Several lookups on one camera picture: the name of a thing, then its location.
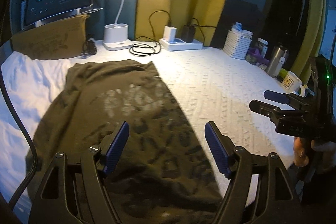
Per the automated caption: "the dark brown sweatshirt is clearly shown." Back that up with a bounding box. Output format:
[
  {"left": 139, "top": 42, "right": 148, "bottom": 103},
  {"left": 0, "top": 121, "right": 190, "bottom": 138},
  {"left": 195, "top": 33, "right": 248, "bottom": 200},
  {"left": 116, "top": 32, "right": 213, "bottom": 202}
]
[{"left": 27, "top": 60, "right": 222, "bottom": 223}]

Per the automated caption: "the person's right hand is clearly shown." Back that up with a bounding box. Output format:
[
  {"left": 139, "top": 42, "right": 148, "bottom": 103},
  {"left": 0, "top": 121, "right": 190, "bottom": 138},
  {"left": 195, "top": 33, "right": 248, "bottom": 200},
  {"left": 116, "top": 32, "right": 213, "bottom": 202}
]
[{"left": 293, "top": 137, "right": 309, "bottom": 167}]

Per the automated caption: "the cream ceramic mug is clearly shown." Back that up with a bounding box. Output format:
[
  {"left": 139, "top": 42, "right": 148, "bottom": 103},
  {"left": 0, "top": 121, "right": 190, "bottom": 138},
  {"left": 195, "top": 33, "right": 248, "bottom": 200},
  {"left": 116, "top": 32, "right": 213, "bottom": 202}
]
[{"left": 281, "top": 71, "right": 306, "bottom": 97}]

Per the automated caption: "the stainless steel tumbler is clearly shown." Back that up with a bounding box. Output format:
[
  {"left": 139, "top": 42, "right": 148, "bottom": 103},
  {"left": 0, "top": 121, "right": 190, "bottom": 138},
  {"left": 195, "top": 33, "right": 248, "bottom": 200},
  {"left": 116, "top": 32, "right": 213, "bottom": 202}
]
[{"left": 266, "top": 44, "right": 289, "bottom": 78}]

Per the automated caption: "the purple cloth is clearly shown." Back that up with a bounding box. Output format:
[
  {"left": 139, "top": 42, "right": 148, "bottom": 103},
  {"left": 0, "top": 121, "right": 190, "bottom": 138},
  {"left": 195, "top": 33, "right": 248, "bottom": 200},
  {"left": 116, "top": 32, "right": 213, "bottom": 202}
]
[{"left": 248, "top": 48, "right": 269, "bottom": 66}]

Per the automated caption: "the white bed cover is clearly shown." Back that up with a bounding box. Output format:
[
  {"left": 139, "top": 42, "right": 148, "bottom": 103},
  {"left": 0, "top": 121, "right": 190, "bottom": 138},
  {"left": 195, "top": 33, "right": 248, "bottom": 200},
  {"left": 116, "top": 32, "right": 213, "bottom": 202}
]
[{"left": 0, "top": 39, "right": 313, "bottom": 224}]

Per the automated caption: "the white woven basket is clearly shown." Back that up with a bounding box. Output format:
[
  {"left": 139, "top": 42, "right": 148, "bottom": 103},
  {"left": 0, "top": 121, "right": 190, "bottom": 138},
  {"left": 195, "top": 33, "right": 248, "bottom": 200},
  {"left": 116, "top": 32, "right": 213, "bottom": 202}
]
[{"left": 223, "top": 22, "right": 253, "bottom": 60}]

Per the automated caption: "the white cloth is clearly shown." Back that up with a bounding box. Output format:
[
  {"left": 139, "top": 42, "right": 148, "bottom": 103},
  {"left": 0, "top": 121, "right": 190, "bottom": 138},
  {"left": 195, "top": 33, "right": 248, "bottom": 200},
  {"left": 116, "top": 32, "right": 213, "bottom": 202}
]
[{"left": 0, "top": 52, "right": 72, "bottom": 214}]

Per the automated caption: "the white power strip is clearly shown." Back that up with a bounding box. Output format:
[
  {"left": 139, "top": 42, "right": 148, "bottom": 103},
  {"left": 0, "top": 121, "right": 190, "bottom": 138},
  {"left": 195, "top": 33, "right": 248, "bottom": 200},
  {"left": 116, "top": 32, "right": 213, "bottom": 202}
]
[{"left": 159, "top": 38, "right": 203, "bottom": 51}]

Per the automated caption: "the black charger adapter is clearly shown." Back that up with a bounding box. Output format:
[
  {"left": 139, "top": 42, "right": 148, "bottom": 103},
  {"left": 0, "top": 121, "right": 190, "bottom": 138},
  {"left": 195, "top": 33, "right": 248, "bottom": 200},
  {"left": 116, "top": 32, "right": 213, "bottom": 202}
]
[{"left": 181, "top": 25, "right": 196, "bottom": 43}]

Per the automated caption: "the brown cardboard box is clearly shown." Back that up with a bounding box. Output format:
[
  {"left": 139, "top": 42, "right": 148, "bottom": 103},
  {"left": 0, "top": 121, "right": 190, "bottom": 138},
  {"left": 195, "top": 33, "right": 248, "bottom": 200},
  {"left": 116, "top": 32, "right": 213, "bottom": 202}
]
[{"left": 11, "top": 14, "right": 89, "bottom": 60}]

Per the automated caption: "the white charger adapter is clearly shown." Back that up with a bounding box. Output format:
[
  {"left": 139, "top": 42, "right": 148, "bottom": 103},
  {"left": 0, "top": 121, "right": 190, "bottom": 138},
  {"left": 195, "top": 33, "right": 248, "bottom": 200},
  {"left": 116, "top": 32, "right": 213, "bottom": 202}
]
[{"left": 163, "top": 26, "right": 177, "bottom": 43}]

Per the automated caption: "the tablet with dark screen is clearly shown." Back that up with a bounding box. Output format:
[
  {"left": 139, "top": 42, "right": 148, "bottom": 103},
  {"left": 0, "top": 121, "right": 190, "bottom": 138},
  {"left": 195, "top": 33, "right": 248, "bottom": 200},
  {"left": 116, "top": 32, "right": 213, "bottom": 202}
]
[{"left": 21, "top": 0, "right": 102, "bottom": 30}]

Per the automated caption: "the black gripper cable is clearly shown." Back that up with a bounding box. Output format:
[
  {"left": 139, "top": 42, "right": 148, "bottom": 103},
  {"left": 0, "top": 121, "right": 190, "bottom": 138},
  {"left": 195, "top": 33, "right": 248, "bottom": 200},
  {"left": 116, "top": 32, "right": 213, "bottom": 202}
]
[{"left": 0, "top": 74, "right": 39, "bottom": 210}]

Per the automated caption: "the coiled black cable bundle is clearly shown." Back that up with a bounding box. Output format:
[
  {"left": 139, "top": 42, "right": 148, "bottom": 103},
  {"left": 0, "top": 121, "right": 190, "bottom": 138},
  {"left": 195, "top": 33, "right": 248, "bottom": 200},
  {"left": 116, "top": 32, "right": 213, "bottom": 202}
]
[{"left": 81, "top": 39, "right": 98, "bottom": 59}]

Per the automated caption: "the black charging cable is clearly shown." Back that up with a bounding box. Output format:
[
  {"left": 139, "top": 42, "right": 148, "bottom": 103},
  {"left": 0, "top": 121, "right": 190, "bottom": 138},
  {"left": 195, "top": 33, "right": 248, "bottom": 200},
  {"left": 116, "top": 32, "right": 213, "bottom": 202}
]
[{"left": 129, "top": 9, "right": 173, "bottom": 57}]

